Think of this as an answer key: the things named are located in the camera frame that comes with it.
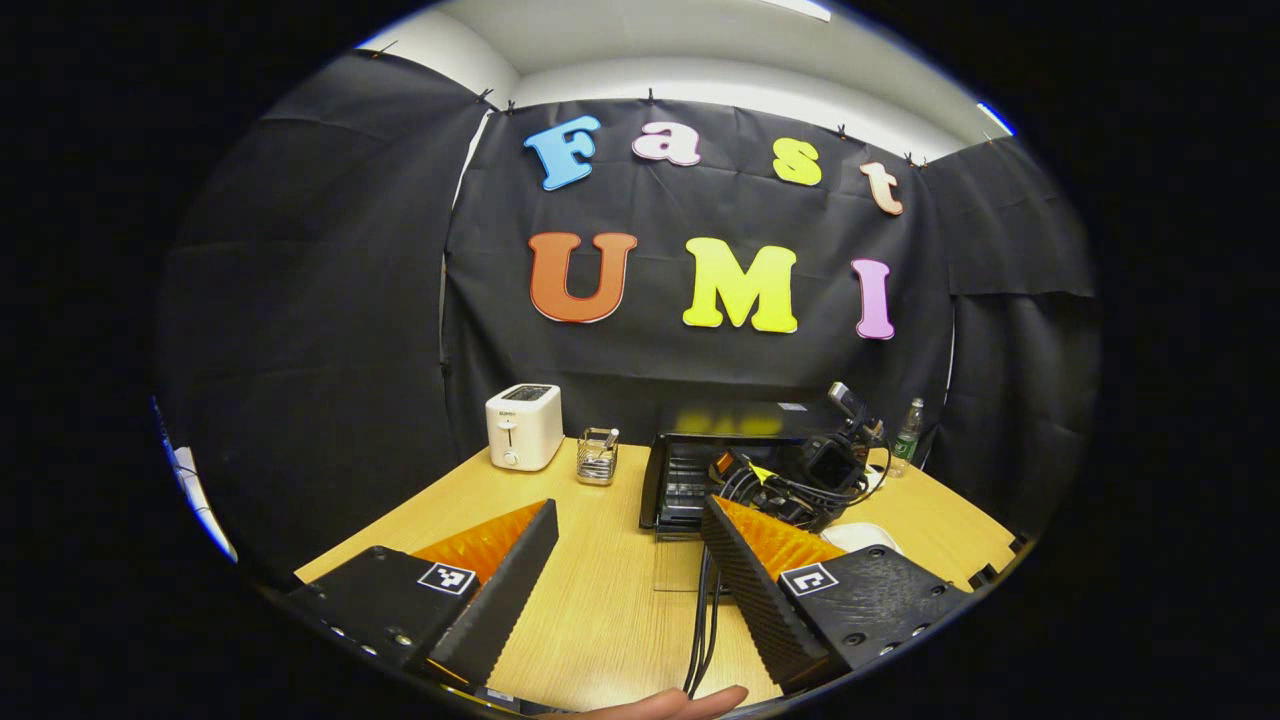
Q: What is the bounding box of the black electric oven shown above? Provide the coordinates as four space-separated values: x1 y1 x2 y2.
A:
638 400 871 593

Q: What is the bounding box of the clear plastic water bottle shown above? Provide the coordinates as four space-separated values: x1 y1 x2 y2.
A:
890 397 926 479

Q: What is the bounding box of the white rectangular plate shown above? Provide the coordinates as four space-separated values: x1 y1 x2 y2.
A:
820 521 906 557

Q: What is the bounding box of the black cable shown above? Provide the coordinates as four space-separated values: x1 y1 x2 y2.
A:
683 545 723 698

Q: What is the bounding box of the white toaster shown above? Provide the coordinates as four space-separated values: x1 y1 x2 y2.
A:
485 383 564 472

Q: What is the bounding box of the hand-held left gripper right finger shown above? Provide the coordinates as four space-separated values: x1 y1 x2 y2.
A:
700 494 973 696

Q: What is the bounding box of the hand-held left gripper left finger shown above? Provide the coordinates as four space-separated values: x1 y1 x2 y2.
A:
285 498 561 691

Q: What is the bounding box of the metal wire holder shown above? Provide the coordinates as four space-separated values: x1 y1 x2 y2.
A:
576 427 621 487

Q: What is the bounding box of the black backdrop cloth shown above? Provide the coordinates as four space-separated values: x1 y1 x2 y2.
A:
155 50 1101 586

